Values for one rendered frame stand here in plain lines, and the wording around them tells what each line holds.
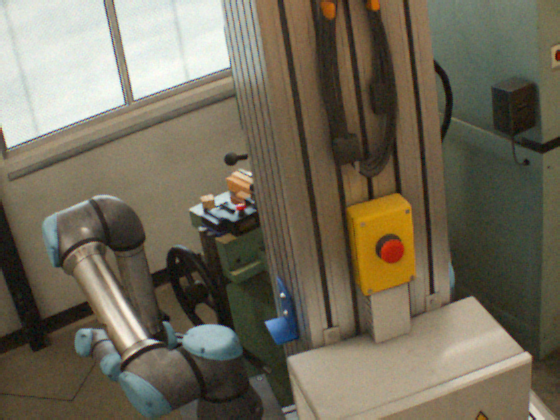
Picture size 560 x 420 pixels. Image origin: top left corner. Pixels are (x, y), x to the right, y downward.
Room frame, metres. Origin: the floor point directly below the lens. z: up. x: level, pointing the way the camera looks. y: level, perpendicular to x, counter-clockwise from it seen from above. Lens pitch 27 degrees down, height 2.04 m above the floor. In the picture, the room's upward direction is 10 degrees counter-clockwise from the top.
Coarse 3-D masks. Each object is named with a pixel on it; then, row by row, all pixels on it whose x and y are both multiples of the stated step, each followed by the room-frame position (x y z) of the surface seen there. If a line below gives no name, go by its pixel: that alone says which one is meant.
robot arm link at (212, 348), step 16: (192, 336) 1.41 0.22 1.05; (208, 336) 1.40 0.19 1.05; (224, 336) 1.40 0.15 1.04; (192, 352) 1.36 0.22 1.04; (208, 352) 1.35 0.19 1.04; (224, 352) 1.36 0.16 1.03; (240, 352) 1.39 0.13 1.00; (192, 368) 1.33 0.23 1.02; (208, 368) 1.34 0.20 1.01; (224, 368) 1.35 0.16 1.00; (240, 368) 1.38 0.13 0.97; (208, 384) 1.33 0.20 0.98; (224, 384) 1.35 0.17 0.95; (240, 384) 1.37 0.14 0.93
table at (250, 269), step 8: (232, 192) 2.36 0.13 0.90; (216, 200) 2.32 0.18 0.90; (224, 200) 2.31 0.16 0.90; (192, 208) 2.30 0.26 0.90; (200, 208) 2.29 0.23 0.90; (192, 216) 2.28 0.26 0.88; (192, 224) 2.29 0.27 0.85; (200, 224) 2.25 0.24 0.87; (264, 248) 1.98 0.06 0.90; (264, 256) 1.96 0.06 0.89; (248, 264) 1.96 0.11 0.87; (256, 264) 1.96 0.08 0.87; (264, 264) 1.97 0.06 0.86; (224, 272) 1.97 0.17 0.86; (232, 272) 1.94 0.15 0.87; (240, 272) 1.93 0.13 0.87; (248, 272) 1.94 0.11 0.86; (256, 272) 1.96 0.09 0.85; (232, 280) 1.93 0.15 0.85; (240, 280) 1.93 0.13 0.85
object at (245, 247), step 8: (208, 232) 2.02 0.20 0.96; (248, 232) 1.98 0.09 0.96; (256, 232) 1.99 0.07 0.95; (216, 240) 1.97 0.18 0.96; (224, 240) 1.96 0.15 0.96; (232, 240) 1.95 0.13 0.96; (240, 240) 1.96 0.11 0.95; (248, 240) 1.98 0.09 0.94; (256, 240) 1.99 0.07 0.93; (224, 248) 1.94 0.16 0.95; (232, 248) 1.95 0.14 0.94; (240, 248) 1.96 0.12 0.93; (248, 248) 1.97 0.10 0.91; (256, 248) 1.99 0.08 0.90; (224, 256) 1.95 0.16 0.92; (232, 256) 1.94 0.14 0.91; (240, 256) 1.96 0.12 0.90; (248, 256) 1.97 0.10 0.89; (256, 256) 1.98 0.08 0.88; (224, 264) 1.96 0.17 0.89; (232, 264) 1.94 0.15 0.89; (240, 264) 1.95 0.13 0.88
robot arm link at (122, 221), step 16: (112, 208) 1.67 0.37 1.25; (128, 208) 1.70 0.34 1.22; (112, 224) 1.65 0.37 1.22; (128, 224) 1.67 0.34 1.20; (112, 240) 1.65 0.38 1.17; (128, 240) 1.67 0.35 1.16; (144, 240) 1.71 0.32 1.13; (128, 256) 1.68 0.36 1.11; (144, 256) 1.71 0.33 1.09; (128, 272) 1.69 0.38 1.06; (144, 272) 1.70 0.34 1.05; (128, 288) 1.70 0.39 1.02; (144, 288) 1.70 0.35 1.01; (144, 304) 1.69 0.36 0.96; (144, 320) 1.70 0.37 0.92; (160, 320) 1.72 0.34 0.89; (160, 336) 1.71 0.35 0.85
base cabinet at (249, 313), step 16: (240, 288) 2.11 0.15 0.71; (240, 304) 2.13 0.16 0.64; (256, 304) 2.04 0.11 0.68; (240, 320) 2.14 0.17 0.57; (256, 320) 2.06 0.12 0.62; (240, 336) 2.16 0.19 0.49; (256, 336) 2.07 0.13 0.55; (256, 352) 2.09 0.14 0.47; (272, 352) 2.01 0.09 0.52; (272, 384) 2.04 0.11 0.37; (288, 384) 1.96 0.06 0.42; (288, 400) 1.97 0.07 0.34
